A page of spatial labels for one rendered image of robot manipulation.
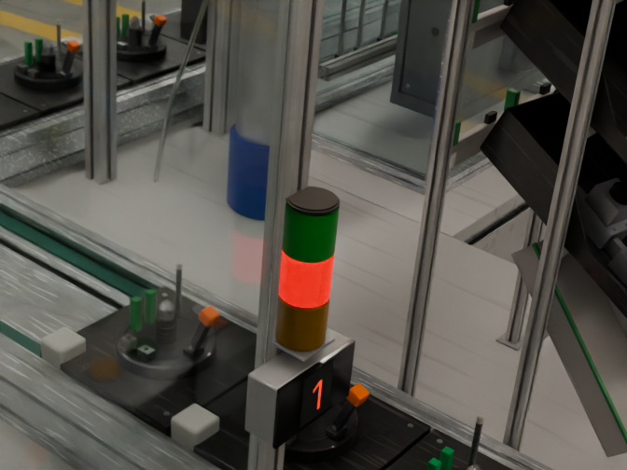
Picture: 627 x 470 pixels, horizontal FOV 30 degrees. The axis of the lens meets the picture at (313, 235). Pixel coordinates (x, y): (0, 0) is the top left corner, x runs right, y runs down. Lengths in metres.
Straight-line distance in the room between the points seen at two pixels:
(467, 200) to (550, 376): 0.59
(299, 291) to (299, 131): 0.15
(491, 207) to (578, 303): 0.81
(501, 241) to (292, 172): 1.40
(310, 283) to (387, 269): 0.98
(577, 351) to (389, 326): 0.50
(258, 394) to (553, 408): 0.75
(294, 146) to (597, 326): 0.64
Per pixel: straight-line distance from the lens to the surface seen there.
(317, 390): 1.18
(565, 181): 1.38
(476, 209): 2.32
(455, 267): 2.11
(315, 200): 1.07
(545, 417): 1.79
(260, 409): 1.15
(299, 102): 1.04
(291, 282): 1.10
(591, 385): 1.50
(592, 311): 1.57
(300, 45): 1.02
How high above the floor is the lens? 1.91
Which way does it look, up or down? 29 degrees down
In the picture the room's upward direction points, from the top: 5 degrees clockwise
